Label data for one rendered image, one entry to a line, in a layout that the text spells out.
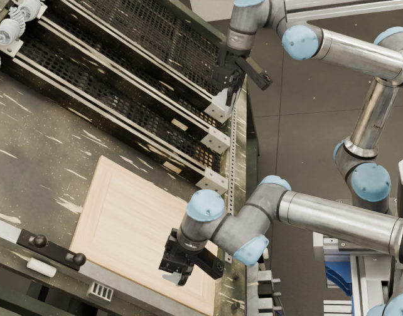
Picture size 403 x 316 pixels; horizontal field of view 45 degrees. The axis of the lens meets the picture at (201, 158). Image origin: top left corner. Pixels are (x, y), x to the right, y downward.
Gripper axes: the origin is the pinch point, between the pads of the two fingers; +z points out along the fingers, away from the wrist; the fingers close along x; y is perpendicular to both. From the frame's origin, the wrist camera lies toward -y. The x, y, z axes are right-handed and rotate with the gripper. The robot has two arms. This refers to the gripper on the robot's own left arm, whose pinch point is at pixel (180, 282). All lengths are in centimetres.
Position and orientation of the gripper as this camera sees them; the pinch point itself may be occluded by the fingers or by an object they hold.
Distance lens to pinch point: 134.4
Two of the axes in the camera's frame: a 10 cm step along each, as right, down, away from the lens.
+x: -1.8, 6.8, -7.1
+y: -9.5, -3.1, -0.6
